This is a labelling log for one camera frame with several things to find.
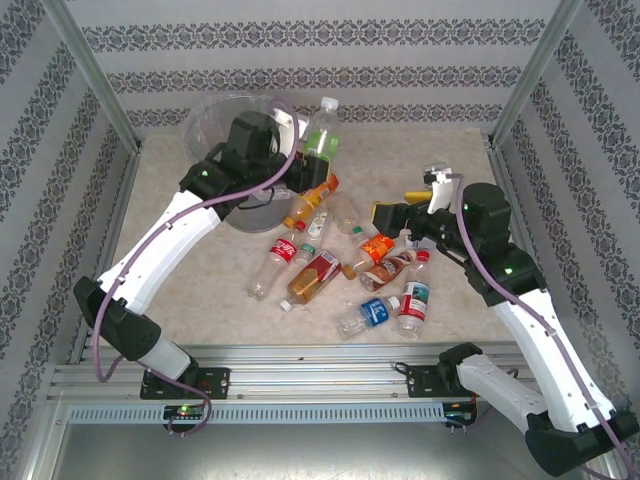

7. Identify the orange juice bottle yellow cap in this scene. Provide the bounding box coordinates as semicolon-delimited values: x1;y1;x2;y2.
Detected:
282;172;341;229

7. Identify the green label clear bottle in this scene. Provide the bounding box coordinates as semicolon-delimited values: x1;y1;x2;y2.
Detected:
302;95;342;166

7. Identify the orange label gold-capped bottle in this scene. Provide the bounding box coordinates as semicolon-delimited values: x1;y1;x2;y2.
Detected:
341;233;397;280

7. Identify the brown label white-capped bottle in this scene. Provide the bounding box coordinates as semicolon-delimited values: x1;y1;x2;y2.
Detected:
358;248;418;293

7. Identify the red label cola bottle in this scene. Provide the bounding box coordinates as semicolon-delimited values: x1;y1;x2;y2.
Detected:
248;219;307;301

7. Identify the teal red label water bottle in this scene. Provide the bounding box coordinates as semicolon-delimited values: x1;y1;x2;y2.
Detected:
396;249;434;340

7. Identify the blue label water bottle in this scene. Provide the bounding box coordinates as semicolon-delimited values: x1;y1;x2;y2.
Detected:
335;295;401;342

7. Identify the amber tea bottle red label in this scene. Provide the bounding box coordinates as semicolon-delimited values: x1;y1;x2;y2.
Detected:
277;249;343;312

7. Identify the clear plastic bin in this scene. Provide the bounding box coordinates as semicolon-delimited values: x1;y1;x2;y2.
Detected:
183;93;301;234

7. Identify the right circuit board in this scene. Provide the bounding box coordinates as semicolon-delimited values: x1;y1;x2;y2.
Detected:
444;402;479;424

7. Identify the circuit board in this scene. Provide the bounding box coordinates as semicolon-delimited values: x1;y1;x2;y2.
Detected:
444;402;479;424
163;404;206;420

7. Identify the grey metal shelf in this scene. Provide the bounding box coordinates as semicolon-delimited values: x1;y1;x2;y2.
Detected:
47;422;609;480

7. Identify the left circuit board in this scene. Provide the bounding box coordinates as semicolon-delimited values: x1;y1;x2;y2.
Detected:
163;404;206;420

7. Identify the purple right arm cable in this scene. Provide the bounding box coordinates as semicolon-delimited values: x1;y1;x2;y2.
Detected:
447;172;640;480

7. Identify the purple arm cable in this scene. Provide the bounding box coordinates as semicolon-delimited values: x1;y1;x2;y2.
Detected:
93;98;300;437
447;172;640;480

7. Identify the aluminium table side rail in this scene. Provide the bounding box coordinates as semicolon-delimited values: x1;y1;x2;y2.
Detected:
67;142;146;366
487;134;589;364

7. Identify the aluminium frame post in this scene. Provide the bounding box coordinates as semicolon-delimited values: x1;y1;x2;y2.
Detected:
39;0;144;154
489;0;586;149

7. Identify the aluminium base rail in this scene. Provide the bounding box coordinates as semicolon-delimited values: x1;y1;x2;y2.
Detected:
47;342;589;404

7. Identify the slotted grey cable duct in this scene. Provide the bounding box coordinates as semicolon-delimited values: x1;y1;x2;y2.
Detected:
67;402;446;425

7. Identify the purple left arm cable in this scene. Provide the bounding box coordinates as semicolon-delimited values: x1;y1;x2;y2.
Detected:
93;98;300;437

